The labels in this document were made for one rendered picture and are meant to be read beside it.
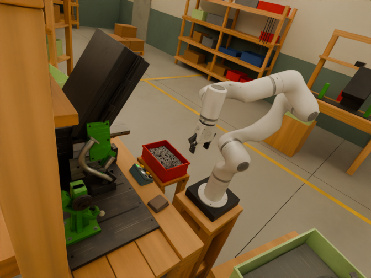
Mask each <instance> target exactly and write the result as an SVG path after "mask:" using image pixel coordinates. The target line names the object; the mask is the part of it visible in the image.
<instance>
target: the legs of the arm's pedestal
mask: <svg viewBox="0 0 371 278"><path fill-rule="evenodd" d="M173 206H174V207H175V209H176V210H177V211H178V212H179V214H180V215H181V216H182V217H183V218H184V220H185V221H186V222H187V223H188V225H189V226H190V227H191V229H192V230H193V231H194V232H195V234H196V235H197V236H198V237H199V239H200V240H201V241H202V242H203V243H204V248H203V250H202V252H201V254H200V257H199V259H198V261H197V262H196V263H195V264H194V267H193V270H192V272H191V273H190V276H189V278H196V277H197V276H199V278H206V277H207V275H208V273H209V271H210V269H211V268H212V267H213V265H214V263H215V261H216V259H217V257H218V255H219V253H220V251H221V249H222V247H223V246H224V244H225V242H226V240H227V238H228V236H229V234H230V232H231V230H232V228H233V226H234V224H235V222H236V220H237V218H238V217H239V215H240V214H239V215H238V216H236V217H235V218H234V219H232V220H231V221H230V222H228V223H227V224H226V225H224V226H223V227H221V228H220V229H219V230H217V231H216V232H215V233H213V234H212V235H211V236H208V235H207V233H206V232H205V231H204V230H203V229H202V228H201V227H200V226H199V225H198V224H197V223H196V221H195V220H193V218H192V217H191V216H190V215H189V214H188V213H187V212H186V211H185V209H184V208H183V207H182V206H181V205H180V204H179V203H178V202H177V201H176V200H175V202H174V205H173Z"/></svg>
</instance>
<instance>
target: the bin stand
mask: <svg viewBox="0 0 371 278"><path fill-rule="evenodd" d="M137 161H138V162H139V164H140V165H143V166H144V168H145V169H146V170H147V172H149V173H150V174H149V175H151V176H152V178H153V180H154V182H155V184H156V185H157V186H158V187H159V189H160V190H161V191H162V192H163V193H164V194H165V187H166V186H169V185H172V184H174V183H177V187H176V190H175V193H174V197H173V201H172V205H174V202H175V199H174V198H175V195H176V194H177V193H179V192H182V191H184V190H185V187H186V183H187V182H188V180H189V177H190V175H189V174H188V173H187V174H186V175H184V176H182V177H179V178H176V179H173V180H171V181H168V182H166V183H163V182H161V181H160V179H159V178H158V177H157V175H156V174H155V173H154V172H153V171H152V170H151V168H150V167H149V166H148V165H147V164H146V163H145V161H144V160H143V159H142V158H141V157H137Z"/></svg>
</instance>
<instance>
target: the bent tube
mask: <svg viewBox="0 0 371 278"><path fill-rule="evenodd" d="M88 137H89V138H90V140H89V141H88V142H87V143H86V145H85V146H84V147H83V148H82V149H81V151H80V153H79V156H78V162H79V165H80V167H81V168H82V169H83V170H84V171H85V172H88V173H90V174H93V175H95V176H97V177H100V178H102V179H104V180H107V181H109V182H111V181H112V180H113V177H111V176H109V175H107V174H105V173H103V174H102V173H101V172H100V171H98V170H96V169H94V168H91V167H89V166H88V165H87V164H86V162H85V156H86V154H87V152H88V151H89V150H90V149H91V147H92V146H93V145H94V144H95V143H98V144H100V143H99V142H98V141H97V140H96V139H94V138H93V137H92V136H90V135H88Z"/></svg>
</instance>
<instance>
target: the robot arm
mask: <svg viewBox="0 0 371 278"><path fill-rule="evenodd" d="M273 95H277V96H276V97H275V100H274V102H273V105H272V107H271V109H270V111H269V112H268V113H267V114H266V115H265V116H264V117H262V118H261V119H259V120H258V121H257V122H255V123H254V124H252V125H250V126H248V127H245V128H243V129H239V130H235V131H231V132H228V133H225V134H224V135H222V136H221V137H220V138H219V140H218V148H219V151H220V152H221V154H222V156H223V157H224V159H225V161H218V162H217V163H216V164H215V166H214V168H213V171H212V173H211V175H210V177H209V180H208V182H207V183H204V184H202V185H201V186H200V187H199V189H198V196H199V198H200V199H201V201H202V202H203V203H204V204H206V205H207V206H210V207H213V208H220V207H223V206H224V205H225V204H226V203H227V194H226V192H225V191H226V189H227V187H228V185H229V183H230V182H231V179H232V178H233V176H234V174H235V173H238V172H243V171H246V170H247V169H248V168H249V166H250V163H251V158H250V155H249V154H248V152H247V151H246V149H245V148H244V146H243V145H242V144H243V143H245V142H248V141H253V142H258V141H262V140H265V139H266V138H268V137H269V136H271V135H273V134H274V133H275V132H277V131H278V130H279V129H280V128H281V126H282V121H283V116H284V114H285V113H286V112H287V111H289V112H290V113H292V114H293V115H294V116H295V117H296V118H297V119H299V120H300V121H303V122H310V121H313V120H315V119H316V118H317V116H318V114H319V105H318V103H317V100H316V99H315V97H314V95H313V94H312V92H311V91H310V90H309V88H308V87H307V85H306V84H305V81H304V79H303V77H302V75H301V74H300V73H299V72H298V71H295V70H287V71H283V72H279V73H275V74H272V75H269V76H265V77H262V78H259V79H255V80H253V81H249V82H246V83H240V82H233V81H225V82H218V83H214V84H210V85H208V86H206V87H204V88H202V89H201V90H200V91H199V99H200V101H201V102H202V109H201V112H200V115H199V121H198V123H197V125H196V128H195V130H194V133H193V136H192V137H190V138H189V139H188V141H189V143H190V149H189V151H190V152H191V153H192V154H194V152H195V149H196V145H197V144H202V143H204V145H203V147H204V148H205V149H208V148H209V145H210V143H211V141H212V140H213V139H214V137H215V135H216V133H215V130H216V123H217V121H218V118H219V115H220V112H221V109H222V106H223V103H224V100H225V98H231V99H236V100H239V101H241V102H244V103H250V102H253V101H256V100H260V99H263V98H267V97H271V96H273ZM194 141H195V142H196V143H195V144H194V143H193V142H194Z"/></svg>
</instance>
